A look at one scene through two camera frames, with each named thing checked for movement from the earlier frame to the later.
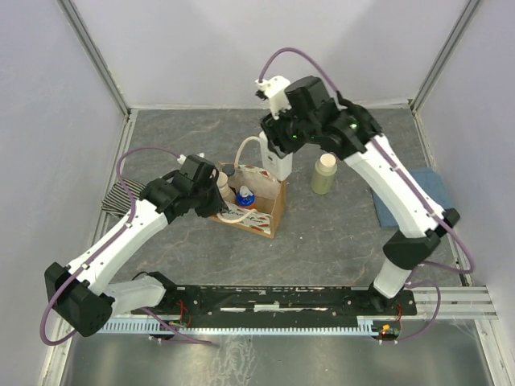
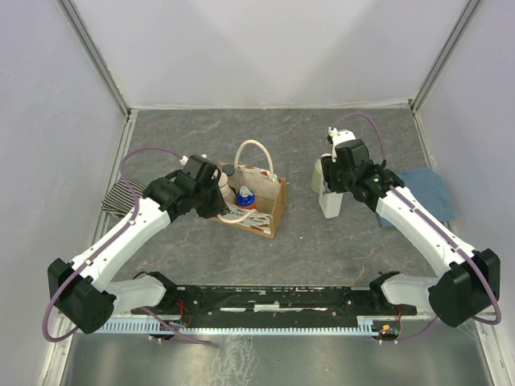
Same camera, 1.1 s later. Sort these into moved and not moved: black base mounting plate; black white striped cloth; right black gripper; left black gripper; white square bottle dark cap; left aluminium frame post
Moved: white square bottle dark cap; right black gripper
Not moved: left black gripper; black base mounting plate; black white striped cloth; left aluminium frame post
